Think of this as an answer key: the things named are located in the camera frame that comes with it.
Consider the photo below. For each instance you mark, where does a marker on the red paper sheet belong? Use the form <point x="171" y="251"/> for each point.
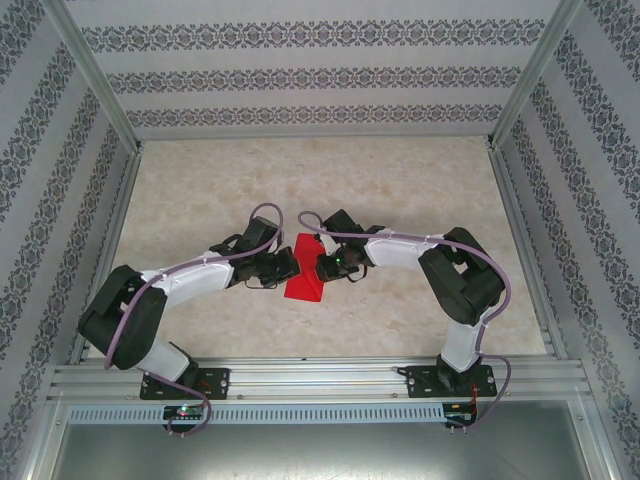
<point x="302" y="285"/>

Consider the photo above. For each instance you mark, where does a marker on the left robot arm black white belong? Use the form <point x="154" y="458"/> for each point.
<point x="200" y="280"/>

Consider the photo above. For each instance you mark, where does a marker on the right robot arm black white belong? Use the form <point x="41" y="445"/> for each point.
<point x="400" y="252"/>

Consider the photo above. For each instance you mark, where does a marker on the grey metal sheet shelf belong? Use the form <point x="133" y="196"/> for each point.
<point x="320" y="455"/>

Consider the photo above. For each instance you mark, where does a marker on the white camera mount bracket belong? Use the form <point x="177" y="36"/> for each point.
<point x="330" y="243"/>

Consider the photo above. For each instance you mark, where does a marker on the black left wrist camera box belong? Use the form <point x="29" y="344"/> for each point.
<point x="257" y="235"/>

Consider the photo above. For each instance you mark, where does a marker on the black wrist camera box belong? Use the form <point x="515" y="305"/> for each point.
<point x="340" y="221"/>
<point x="257" y="235"/>

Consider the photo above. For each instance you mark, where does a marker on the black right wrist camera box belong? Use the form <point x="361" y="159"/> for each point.
<point x="340" y="221"/>

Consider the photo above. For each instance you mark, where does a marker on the long aluminium mounting rail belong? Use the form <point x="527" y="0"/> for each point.
<point x="320" y="380"/>

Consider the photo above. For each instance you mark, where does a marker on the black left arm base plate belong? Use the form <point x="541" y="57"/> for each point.
<point x="220" y="385"/>

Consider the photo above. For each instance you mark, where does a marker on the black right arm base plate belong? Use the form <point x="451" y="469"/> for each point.
<point x="420" y="382"/>

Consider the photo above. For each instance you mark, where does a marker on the aluminium table side rail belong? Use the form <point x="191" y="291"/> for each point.
<point x="112" y="240"/>
<point x="525" y="250"/>

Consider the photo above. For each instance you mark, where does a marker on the aluminium frame post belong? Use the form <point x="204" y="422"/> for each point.
<point x="100" y="75"/>
<point x="531" y="75"/>

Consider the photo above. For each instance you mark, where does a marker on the aluminium frame upright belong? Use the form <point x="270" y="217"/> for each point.
<point x="600" y="445"/>
<point x="40" y="445"/>

